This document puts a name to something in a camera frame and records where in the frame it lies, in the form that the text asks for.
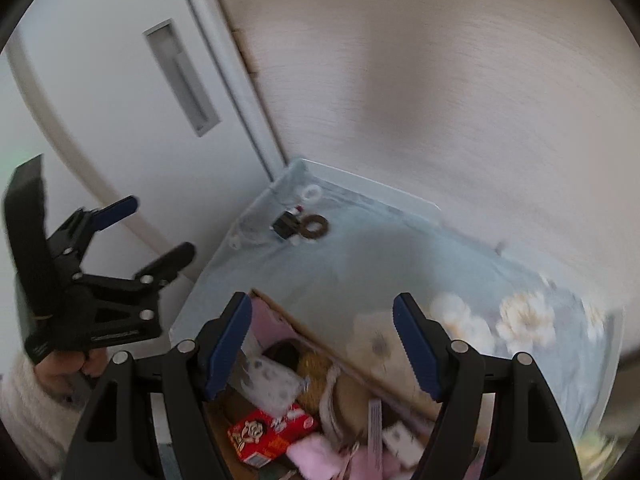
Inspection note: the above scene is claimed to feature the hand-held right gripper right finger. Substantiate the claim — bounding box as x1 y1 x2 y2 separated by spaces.
392 292 583 480

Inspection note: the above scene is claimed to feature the recessed grey door handle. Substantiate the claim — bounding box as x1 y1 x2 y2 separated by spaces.
142 19 221 137

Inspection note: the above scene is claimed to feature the cardboard box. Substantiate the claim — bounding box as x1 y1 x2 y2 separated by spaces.
202 287 493 480

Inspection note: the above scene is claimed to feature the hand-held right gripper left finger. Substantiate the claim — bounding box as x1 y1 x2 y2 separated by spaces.
60 292 253 480

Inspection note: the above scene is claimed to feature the dotted clear plastic packet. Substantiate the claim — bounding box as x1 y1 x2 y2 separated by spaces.
240 355 307 411

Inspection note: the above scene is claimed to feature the black cloth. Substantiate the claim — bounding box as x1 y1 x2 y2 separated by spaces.
262 340 306 376

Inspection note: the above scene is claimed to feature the brown hair scrunchie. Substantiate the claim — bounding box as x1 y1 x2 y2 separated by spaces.
299 214 330 240

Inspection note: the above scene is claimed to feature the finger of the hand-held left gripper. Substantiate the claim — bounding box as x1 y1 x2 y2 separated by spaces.
75 241 197 348
47 196 138 261

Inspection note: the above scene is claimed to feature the red cartoon drink carton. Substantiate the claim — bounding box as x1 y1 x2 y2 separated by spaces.
227 406 319 468

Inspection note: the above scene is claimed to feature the beige woven item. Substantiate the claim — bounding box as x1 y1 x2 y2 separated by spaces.
295 350 371 436

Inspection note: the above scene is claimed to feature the smooth pink cloth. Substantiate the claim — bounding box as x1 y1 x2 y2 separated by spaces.
250 297 296 348

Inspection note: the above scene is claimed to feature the person's left hand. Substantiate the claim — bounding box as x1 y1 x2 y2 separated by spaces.
32 347 108 391

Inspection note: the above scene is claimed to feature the long lavender paper box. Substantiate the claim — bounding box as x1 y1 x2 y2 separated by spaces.
368 399 383 453

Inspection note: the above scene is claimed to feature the small black item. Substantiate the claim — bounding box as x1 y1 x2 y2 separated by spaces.
272 211 301 238

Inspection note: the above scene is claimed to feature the floral light blue tablecloth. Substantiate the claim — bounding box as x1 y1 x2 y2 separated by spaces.
170 157 626 461

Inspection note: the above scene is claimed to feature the person's left forearm white sleeve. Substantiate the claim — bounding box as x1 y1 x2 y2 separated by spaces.
0 355 93 478

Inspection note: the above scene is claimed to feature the white printed tissue pack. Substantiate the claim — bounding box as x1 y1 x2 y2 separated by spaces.
382 422 426 466

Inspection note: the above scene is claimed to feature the pink fluffy cloth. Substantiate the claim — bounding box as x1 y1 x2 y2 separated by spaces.
287 432 346 480

